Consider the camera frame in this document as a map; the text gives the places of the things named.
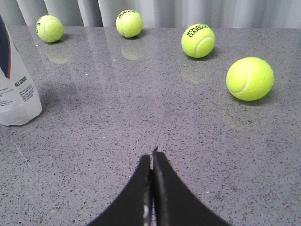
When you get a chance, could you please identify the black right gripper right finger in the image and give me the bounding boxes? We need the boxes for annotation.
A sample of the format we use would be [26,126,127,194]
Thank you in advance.
[152,151,229,226]

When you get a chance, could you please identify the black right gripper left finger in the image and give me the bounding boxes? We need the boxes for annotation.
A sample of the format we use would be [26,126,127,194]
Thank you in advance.
[89,155,151,226]

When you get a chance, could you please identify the white blue tennis ball can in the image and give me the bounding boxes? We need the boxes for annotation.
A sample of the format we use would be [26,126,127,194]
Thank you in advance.
[0,19,42,126]

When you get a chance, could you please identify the rightmost plain tennis ball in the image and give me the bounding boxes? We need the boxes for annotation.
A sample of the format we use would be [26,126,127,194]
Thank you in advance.
[226,57,274,101]

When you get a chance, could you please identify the Roland Garros tennis ball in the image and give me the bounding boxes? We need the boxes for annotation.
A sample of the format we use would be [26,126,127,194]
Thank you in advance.
[181,24,215,58]

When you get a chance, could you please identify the middle tennis ball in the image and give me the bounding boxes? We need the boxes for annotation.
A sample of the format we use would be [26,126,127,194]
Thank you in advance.
[116,9,143,38]

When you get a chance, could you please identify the grey curtain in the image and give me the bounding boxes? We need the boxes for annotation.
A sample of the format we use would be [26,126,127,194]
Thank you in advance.
[0,0,301,28]

